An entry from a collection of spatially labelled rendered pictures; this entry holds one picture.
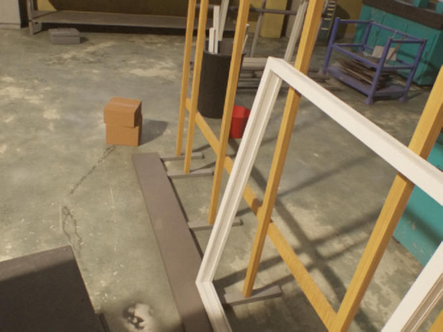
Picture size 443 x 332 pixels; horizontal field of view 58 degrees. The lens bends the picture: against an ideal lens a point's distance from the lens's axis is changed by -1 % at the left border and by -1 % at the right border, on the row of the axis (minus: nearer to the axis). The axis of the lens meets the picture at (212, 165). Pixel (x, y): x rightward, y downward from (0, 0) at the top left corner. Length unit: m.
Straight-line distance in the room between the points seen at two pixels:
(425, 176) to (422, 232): 2.06
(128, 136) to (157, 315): 2.00
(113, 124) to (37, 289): 2.62
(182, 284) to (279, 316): 0.61
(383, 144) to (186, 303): 1.59
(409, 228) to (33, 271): 2.58
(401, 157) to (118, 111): 3.00
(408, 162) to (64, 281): 1.16
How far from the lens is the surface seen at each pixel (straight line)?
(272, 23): 9.06
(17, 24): 8.08
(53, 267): 1.58
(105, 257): 2.80
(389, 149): 1.26
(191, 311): 2.44
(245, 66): 6.34
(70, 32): 7.15
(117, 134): 3.97
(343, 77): 6.66
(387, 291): 3.05
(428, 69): 7.78
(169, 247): 2.79
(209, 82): 4.56
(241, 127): 4.29
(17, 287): 1.54
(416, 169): 1.20
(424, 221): 3.20
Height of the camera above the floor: 1.95
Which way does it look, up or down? 31 degrees down
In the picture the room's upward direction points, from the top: 8 degrees clockwise
